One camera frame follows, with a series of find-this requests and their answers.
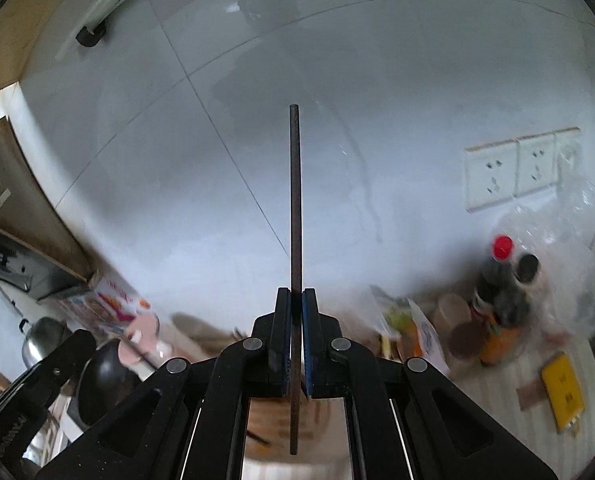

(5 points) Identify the large clear plastic bag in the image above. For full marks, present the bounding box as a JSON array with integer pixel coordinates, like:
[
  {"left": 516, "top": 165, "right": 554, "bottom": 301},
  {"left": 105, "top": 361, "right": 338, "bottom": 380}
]
[{"left": 497, "top": 177, "right": 595, "bottom": 338}]

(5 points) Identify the brown cup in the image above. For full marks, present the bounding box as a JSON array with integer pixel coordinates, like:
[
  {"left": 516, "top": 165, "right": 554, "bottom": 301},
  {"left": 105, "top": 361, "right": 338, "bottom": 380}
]
[{"left": 449, "top": 321, "right": 489, "bottom": 359}]

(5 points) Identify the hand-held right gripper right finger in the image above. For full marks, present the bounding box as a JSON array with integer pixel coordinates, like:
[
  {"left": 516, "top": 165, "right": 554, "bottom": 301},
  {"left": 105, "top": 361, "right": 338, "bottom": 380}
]
[{"left": 301, "top": 288, "right": 559, "bottom": 480}]

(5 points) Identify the pink cup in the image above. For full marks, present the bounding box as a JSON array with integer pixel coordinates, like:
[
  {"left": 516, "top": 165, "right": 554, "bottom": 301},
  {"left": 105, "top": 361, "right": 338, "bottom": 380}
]
[{"left": 118, "top": 314, "right": 161, "bottom": 367}]

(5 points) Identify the steel pot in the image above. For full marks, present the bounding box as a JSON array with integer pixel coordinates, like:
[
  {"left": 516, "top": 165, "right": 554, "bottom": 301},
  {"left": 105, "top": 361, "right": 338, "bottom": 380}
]
[{"left": 21, "top": 316, "right": 69, "bottom": 369}]

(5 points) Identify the black wok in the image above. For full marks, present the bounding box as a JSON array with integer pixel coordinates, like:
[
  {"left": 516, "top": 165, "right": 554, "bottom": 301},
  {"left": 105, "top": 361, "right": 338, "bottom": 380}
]
[{"left": 74, "top": 339, "right": 144, "bottom": 427}]

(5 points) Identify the colourful printed box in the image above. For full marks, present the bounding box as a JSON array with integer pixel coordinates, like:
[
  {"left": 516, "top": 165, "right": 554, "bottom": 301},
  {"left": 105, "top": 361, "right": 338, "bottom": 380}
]
[{"left": 66, "top": 274, "right": 152, "bottom": 337}]

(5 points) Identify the range hood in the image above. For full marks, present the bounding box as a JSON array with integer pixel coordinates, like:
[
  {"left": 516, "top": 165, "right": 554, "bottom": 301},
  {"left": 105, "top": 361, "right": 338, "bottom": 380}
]
[{"left": 0, "top": 221, "right": 87, "bottom": 302}]

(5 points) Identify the dark bottle orange label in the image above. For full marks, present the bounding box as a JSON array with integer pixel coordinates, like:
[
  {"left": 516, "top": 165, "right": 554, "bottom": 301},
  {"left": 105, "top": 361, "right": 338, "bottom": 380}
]
[{"left": 479, "top": 254, "right": 541, "bottom": 367}]

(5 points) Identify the striped cat print placemat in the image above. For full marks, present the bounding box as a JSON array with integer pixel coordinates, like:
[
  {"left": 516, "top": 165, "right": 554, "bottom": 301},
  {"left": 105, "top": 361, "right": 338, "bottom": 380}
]
[{"left": 447, "top": 332, "right": 595, "bottom": 466}]

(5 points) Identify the clear plastic snack bag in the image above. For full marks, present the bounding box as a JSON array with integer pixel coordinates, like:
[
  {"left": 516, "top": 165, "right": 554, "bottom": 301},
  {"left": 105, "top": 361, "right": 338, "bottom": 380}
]
[{"left": 370, "top": 284, "right": 451, "bottom": 373}]

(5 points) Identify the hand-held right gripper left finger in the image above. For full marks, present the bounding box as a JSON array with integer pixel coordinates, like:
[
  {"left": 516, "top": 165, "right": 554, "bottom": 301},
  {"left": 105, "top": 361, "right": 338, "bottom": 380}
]
[{"left": 37, "top": 287, "right": 293, "bottom": 480}]

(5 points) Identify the wooden cabinet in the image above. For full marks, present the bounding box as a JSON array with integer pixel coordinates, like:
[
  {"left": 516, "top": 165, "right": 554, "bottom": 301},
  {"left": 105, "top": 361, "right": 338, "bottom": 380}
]
[{"left": 0, "top": 114, "right": 94, "bottom": 282}]

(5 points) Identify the red cap soy sauce bottle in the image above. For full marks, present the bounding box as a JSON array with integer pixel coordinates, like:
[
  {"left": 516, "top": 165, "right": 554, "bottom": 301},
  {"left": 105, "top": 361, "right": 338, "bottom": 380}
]
[{"left": 471, "top": 235, "right": 516, "bottom": 322}]

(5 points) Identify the white wall socket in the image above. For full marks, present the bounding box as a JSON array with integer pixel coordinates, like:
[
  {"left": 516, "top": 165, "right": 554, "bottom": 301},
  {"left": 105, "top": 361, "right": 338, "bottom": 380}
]
[
  {"left": 515, "top": 134, "right": 561, "bottom": 197},
  {"left": 464, "top": 141, "right": 521, "bottom": 212},
  {"left": 554, "top": 127, "right": 584, "bottom": 192}
]

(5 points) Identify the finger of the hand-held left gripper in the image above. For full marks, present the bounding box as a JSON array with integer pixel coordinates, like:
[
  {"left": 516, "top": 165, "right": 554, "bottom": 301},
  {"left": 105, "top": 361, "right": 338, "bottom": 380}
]
[{"left": 24, "top": 329, "right": 99, "bottom": 403}]

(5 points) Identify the dark wooden chopstick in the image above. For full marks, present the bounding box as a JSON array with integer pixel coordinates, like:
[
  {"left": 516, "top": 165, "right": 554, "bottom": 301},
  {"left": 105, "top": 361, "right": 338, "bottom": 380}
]
[{"left": 288, "top": 104, "right": 303, "bottom": 456}]

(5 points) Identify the brown card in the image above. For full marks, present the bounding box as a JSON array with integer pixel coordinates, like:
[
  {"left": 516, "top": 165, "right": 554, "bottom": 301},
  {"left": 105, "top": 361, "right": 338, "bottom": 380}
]
[{"left": 515, "top": 376, "right": 549, "bottom": 412}]

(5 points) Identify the black pipe fitting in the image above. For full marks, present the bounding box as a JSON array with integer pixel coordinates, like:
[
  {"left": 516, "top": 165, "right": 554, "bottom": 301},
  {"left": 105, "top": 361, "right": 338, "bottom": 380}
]
[{"left": 75, "top": 22, "right": 106, "bottom": 47}]

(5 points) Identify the yellow power bank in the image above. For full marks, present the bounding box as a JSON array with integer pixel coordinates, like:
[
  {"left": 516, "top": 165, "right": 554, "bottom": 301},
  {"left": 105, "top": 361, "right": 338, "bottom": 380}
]
[{"left": 541, "top": 351, "right": 587, "bottom": 434}]

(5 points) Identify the beige cup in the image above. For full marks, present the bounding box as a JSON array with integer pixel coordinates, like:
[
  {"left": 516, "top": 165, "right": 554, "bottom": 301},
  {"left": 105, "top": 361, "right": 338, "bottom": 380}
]
[{"left": 436, "top": 293, "right": 474, "bottom": 342}]

